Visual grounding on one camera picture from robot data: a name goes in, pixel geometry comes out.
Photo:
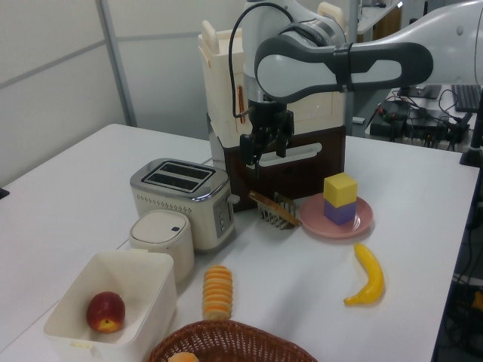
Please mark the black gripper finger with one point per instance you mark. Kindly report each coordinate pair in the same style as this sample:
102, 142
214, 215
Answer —
249, 149
282, 145

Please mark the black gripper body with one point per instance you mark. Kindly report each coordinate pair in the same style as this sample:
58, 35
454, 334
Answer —
268, 117

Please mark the yellow cube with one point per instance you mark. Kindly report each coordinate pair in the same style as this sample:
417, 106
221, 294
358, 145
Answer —
340, 190

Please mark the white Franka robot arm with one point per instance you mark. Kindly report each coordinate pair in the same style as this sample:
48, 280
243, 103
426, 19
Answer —
370, 64

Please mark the purple cube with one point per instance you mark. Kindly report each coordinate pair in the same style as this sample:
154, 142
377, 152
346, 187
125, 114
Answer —
339, 213

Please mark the dark brown drawer unit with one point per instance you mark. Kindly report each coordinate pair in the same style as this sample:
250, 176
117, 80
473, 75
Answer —
320, 169

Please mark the cream toy cabinet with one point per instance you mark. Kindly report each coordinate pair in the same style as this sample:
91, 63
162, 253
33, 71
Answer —
220, 79

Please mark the metal toast rack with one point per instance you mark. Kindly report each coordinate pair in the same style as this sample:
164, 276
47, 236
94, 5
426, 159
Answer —
277, 216

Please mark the pink plate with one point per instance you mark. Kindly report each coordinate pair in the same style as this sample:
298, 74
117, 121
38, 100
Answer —
313, 220

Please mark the cream and silver toaster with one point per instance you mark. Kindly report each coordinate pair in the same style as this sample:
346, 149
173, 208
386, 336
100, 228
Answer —
177, 200

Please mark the small white lidded bin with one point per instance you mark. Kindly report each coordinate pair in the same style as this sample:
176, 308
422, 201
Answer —
162, 235

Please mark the sliced orange bread loaf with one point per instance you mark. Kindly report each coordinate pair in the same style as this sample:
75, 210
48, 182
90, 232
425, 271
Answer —
218, 292

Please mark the grey monitor base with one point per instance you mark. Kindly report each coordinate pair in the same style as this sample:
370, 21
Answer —
420, 91

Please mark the wooden background desk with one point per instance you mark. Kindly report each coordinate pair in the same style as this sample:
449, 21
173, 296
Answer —
381, 19

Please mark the yellow banana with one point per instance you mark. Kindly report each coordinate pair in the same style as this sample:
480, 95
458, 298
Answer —
371, 277

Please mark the white plastic box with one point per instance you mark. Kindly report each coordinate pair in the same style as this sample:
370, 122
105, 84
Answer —
124, 271

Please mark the black clamp stand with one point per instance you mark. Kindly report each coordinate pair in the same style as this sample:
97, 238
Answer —
473, 151

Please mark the black keyboard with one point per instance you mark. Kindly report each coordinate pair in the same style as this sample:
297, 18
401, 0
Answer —
468, 96

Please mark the brown wicker basket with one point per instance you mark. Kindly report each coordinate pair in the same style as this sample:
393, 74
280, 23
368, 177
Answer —
226, 341

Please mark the red apple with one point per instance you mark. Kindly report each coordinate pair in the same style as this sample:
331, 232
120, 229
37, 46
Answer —
105, 311

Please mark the orange bread roll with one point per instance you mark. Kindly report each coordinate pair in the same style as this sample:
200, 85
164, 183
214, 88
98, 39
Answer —
183, 357

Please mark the black flat object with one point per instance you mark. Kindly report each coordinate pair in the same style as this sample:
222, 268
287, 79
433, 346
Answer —
3, 194

